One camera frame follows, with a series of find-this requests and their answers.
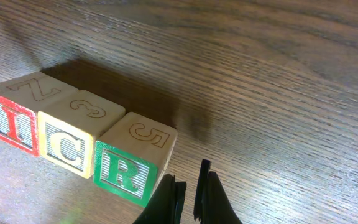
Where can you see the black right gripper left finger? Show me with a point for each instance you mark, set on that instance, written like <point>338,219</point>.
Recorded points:
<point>166,204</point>

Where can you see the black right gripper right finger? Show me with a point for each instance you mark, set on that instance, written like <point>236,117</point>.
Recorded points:
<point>212,205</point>

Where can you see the green R block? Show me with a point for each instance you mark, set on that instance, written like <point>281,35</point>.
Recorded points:
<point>132,156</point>

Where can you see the yellow block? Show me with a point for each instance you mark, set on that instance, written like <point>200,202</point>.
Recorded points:
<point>69,128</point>

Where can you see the red I block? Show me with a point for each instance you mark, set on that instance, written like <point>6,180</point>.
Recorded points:
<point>20,100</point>

